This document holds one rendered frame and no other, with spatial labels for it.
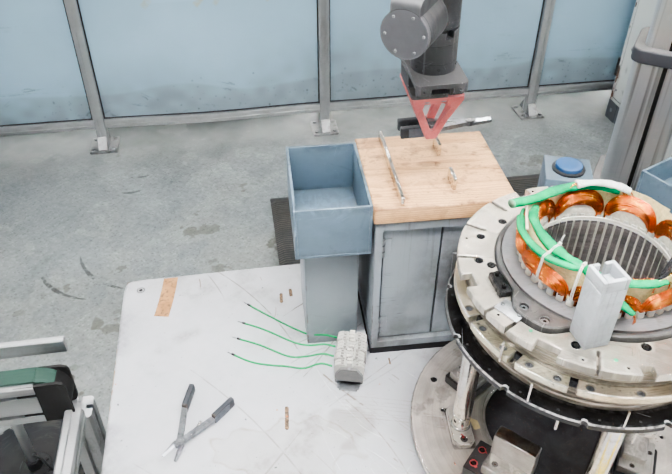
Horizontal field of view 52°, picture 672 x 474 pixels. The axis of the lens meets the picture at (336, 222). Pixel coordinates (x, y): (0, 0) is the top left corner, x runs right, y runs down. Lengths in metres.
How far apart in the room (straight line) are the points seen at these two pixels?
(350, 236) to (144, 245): 1.74
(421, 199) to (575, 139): 2.43
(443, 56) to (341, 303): 0.42
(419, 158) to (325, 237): 0.19
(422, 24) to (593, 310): 0.34
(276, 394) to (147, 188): 1.96
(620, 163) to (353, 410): 0.62
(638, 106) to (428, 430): 0.62
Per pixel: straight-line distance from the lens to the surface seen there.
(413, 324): 1.09
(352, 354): 1.06
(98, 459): 1.33
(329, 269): 1.01
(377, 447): 1.00
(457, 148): 1.06
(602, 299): 0.69
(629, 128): 1.25
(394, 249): 0.97
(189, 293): 1.23
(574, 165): 1.10
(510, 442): 0.92
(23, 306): 2.52
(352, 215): 0.92
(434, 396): 1.04
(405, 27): 0.76
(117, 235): 2.70
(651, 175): 1.08
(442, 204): 0.93
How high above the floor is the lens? 1.61
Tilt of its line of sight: 38 degrees down
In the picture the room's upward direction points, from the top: straight up
